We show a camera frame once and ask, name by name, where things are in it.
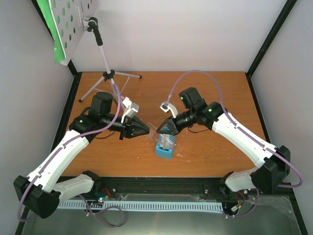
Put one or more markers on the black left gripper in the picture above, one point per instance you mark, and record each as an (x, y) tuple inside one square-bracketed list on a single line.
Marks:
[(127, 128)]

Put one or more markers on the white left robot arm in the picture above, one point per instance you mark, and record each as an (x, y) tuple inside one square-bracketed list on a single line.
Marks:
[(104, 113)]

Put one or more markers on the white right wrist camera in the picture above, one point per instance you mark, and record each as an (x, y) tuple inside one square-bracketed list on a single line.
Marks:
[(169, 107)]

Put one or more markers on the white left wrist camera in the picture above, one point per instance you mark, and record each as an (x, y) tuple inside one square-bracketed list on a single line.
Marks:
[(130, 110)]

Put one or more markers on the black aluminium front rail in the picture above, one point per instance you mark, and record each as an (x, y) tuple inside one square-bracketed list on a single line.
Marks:
[(156, 187)]

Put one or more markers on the small green led circuit board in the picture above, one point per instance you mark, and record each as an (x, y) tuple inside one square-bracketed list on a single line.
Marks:
[(103, 198)]

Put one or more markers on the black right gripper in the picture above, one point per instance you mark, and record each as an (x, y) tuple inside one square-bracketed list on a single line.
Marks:
[(171, 131)]

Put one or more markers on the green sheet on stand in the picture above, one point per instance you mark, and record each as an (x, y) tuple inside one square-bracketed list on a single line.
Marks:
[(48, 17)]

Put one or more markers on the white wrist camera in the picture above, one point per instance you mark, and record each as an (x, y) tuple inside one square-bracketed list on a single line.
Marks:
[(130, 110), (169, 107)]

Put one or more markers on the clear plastic metronome cover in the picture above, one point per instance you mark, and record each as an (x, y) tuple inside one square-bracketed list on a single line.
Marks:
[(163, 141)]

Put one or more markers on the blue metronome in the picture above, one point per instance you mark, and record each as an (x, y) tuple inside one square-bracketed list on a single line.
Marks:
[(165, 153)]

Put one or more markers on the light blue slotted cable duct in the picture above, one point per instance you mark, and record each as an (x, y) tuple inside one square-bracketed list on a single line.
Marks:
[(153, 206)]

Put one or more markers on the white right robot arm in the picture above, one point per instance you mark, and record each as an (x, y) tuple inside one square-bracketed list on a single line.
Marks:
[(270, 167)]

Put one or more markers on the black right frame post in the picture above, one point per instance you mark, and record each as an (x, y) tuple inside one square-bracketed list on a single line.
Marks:
[(280, 20)]

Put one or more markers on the white music stand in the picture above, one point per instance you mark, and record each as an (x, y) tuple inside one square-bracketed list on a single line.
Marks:
[(73, 19)]

